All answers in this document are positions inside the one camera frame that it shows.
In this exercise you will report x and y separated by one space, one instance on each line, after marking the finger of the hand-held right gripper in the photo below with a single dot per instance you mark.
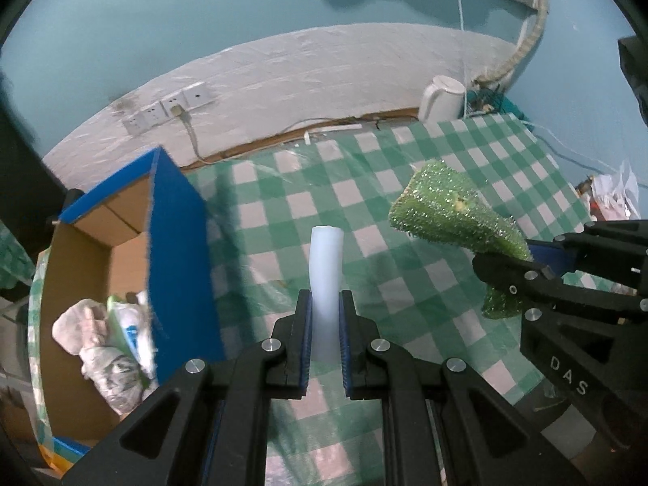
506 271
552 258

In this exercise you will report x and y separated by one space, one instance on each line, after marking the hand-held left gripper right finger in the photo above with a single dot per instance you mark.
345 344

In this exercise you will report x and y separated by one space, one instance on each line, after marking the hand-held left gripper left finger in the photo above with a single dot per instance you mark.
303 344

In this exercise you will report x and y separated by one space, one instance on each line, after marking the white foam roll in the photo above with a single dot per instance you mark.
326 273

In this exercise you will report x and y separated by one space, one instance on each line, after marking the green sparkly cloth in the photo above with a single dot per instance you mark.
445 207

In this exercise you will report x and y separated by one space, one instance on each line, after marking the cardboard box with blue tape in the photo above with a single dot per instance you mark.
177 243

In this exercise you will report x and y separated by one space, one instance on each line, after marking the light green sock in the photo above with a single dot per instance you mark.
129 324

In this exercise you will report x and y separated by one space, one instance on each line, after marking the wrappers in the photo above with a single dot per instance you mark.
119 379

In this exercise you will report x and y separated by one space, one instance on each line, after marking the green checked tablecloth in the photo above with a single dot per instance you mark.
12 263
405 288

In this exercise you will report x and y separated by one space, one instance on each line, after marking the clear plastic bag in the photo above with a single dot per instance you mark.
610 190

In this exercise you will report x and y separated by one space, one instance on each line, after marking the white electric kettle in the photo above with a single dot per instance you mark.
441 98

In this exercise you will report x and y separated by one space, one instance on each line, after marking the beige wrapped pipe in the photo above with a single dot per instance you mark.
536 15

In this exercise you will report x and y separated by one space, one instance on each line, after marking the green checked plastic sheet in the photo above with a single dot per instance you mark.
36 339

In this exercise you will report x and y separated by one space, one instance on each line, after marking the white wall socket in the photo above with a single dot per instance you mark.
169 104
154 115
197 93
135 122

